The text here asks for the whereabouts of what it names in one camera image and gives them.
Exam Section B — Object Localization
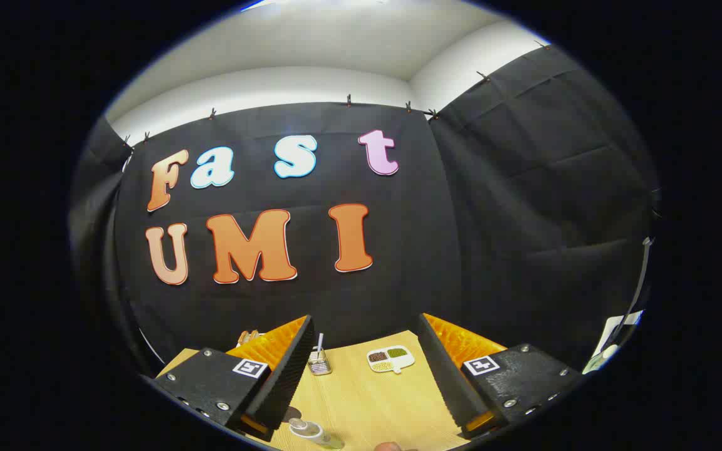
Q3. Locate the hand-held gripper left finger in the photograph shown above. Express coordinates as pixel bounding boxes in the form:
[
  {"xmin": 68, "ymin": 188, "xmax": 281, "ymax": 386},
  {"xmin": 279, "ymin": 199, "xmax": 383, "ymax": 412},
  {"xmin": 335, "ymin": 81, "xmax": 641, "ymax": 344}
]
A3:
[{"xmin": 151, "ymin": 315, "xmax": 316, "ymax": 442}]

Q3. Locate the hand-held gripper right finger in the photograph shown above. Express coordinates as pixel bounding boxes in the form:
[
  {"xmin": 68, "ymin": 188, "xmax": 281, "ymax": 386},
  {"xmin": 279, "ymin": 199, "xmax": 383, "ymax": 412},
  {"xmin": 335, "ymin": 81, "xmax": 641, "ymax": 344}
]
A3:
[{"xmin": 416, "ymin": 312, "xmax": 585, "ymax": 439}]

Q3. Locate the clear plastic juice bottle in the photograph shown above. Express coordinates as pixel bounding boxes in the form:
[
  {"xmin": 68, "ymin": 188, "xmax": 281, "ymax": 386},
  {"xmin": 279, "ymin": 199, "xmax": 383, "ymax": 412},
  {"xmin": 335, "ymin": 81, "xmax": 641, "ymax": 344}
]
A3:
[{"xmin": 289, "ymin": 418, "xmax": 345, "ymax": 450}]

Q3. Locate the white divided bean dish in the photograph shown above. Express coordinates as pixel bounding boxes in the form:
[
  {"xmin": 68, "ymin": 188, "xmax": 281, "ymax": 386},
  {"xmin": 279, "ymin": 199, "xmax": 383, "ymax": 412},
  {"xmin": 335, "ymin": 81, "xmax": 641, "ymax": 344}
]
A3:
[{"xmin": 367, "ymin": 346, "xmax": 416, "ymax": 375}]

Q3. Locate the wooden table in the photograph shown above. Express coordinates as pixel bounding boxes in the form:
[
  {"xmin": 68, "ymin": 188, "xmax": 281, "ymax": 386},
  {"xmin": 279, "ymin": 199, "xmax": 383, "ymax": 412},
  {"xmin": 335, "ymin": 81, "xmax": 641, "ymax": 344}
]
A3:
[{"xmin": 157, "ymin": 330, "xmax": 471, "ymax": 451}]

